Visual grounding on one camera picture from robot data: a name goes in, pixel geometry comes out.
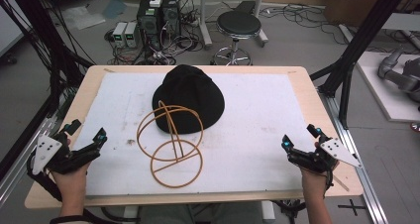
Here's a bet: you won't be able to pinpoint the white table mat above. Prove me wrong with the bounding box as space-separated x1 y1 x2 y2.
72 72 317 197

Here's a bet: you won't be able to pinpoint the white desk leg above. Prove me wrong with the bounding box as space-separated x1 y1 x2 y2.
252 0 269 49
197 0 214 50

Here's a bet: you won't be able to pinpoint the aluminium rail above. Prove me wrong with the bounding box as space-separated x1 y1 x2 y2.
0 113 68 208
317 87 390 224

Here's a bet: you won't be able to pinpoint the person's right hand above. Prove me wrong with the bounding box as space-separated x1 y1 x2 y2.
299 141 341 200

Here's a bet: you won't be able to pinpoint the white power supply unit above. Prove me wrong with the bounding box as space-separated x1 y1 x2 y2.
124 21 140 49
112 21 129 49

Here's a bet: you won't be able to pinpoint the black computer tower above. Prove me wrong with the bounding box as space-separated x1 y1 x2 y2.
136 0 163 52
160 0 182 38

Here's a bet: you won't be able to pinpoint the person's lap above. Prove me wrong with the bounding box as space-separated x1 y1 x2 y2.
138 201 265 224

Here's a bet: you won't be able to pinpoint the white floor board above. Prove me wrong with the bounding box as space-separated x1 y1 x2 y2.
355 51 420 124

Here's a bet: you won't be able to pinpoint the black round stool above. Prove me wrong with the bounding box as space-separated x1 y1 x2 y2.
211 10 263 66

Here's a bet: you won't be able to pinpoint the grey blue sheet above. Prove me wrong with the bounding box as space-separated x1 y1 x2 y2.
101 0 129 20

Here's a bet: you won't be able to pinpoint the black floor cables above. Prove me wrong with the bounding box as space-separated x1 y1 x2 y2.
260 3 350 46

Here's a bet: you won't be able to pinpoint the thin wooden stick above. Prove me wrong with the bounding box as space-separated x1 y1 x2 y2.
331 174 351 193

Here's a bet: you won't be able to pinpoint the cardboard box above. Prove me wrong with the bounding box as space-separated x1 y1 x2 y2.
322 0 420 28

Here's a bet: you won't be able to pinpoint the bundle of floor cables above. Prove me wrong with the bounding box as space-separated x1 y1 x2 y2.
104 17 204 66

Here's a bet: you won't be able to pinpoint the person's left hand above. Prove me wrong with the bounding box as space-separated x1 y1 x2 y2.
49 138 93 200

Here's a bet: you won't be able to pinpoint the white paper sheet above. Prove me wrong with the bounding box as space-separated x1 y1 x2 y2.
61 5 107 31

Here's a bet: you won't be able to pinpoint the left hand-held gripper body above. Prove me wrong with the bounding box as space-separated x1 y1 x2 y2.
31 131 102 176

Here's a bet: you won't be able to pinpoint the brown wire hat stand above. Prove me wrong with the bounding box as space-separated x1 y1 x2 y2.
136 100 205 189

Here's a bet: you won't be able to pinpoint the black hat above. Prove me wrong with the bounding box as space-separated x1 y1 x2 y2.
152 63 226 135

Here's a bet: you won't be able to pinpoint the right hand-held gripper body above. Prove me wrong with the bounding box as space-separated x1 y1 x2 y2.
286 136 364 175

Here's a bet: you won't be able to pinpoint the black metal frame post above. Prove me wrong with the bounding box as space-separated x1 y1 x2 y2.
309 0 414 130
5 0 95 101

